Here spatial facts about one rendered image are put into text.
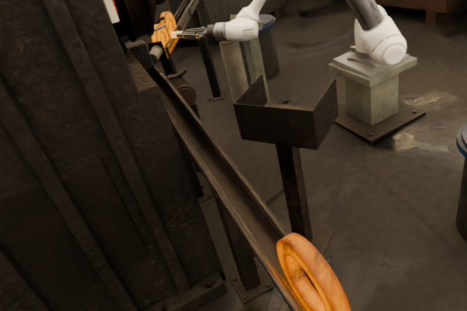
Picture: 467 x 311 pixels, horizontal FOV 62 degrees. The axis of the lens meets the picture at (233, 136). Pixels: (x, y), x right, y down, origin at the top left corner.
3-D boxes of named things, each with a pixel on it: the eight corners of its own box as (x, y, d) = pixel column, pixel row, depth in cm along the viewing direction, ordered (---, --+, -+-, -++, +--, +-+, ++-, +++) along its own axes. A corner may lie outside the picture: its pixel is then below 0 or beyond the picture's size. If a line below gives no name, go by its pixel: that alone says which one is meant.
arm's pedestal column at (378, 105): (372, 92, 247) (372, 46, 231) (425, 114, 215) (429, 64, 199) (322, 116, 236) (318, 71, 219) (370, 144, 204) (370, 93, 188)
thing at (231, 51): (241, 120, 253) (223, 46, 225) (233, 114, 263) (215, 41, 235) (256, 114, 256) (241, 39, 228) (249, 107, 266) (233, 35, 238)
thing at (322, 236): (331, 273, 145) (313, 110, 107) (269, 254, 159) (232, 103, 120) (347, 234, 159) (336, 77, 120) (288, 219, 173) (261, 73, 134)
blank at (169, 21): (156, 19, 201) (162, 18, 200) (165, 7, 213) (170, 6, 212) (166, 46, 211) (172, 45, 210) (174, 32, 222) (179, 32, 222)
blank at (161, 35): (147, 32, 190) (153, 31, 189) (156, 19, 201) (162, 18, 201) (158, 60, 199) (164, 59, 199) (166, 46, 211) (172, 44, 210)
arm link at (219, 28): (229, 37, 198) (218, 37, 199) (227, 19, 192) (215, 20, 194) (226, 43, 190) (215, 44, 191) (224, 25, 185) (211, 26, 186)
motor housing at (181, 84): (198, 176, 213) (169, 91, 184) (185, 157, 231) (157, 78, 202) (219, 166, 216) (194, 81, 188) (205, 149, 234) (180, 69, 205)
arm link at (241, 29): (226, 44, 189) (231, 38, 201) (257, 43, 186) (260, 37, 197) (223, 22, 184) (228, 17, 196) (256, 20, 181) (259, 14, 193)
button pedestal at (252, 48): (260, 114, 255) (242, 23, 222) (244, 101, 274) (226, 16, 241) (281, 105, 259) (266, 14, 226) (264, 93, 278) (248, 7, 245)
